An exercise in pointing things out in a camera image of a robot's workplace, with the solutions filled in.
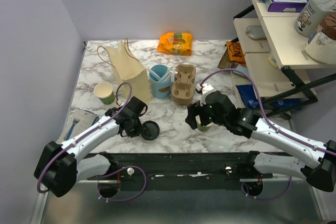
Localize beige shelf rack black frame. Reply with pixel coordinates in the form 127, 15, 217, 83
234, 0, 335, 114

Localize blue snack bag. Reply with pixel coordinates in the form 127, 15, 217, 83
236, 84, 301, 109

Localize blue straw holder cup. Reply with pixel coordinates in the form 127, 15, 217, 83
148, 65, 173, 99

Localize orange snack bag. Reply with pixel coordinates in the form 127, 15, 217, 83
157, 32, 193, 56

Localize razor blister pack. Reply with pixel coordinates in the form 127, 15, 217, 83
56, 108, 99, 144

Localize orange brown snack packet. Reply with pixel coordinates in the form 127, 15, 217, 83
217, 41, 246, 69

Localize cartoon paper roll brown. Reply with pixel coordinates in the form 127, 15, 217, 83
305, 13, 335, 65

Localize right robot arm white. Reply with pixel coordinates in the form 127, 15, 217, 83
185, 91, 335, 192

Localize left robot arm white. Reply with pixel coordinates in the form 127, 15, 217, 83
34, 97, 148, 197

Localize purple tissue box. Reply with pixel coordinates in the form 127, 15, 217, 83
263, 0, 309, 13

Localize brown pulp cup carrier stack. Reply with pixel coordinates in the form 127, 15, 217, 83
171, 64, 196, 105

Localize grey computer mouse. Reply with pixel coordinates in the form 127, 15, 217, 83
245, 25, 266, 40

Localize green paper cup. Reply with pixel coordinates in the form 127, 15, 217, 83
93, 82, 114, 105
196, 118, 213, 132

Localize cartoon paper roll grey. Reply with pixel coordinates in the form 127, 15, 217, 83
295, 0, 335, 38

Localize beige paper bag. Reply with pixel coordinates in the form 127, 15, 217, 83
97, 38, 152, 104

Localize black plastic cup lid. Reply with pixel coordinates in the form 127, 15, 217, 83
140, 121, 160, 141

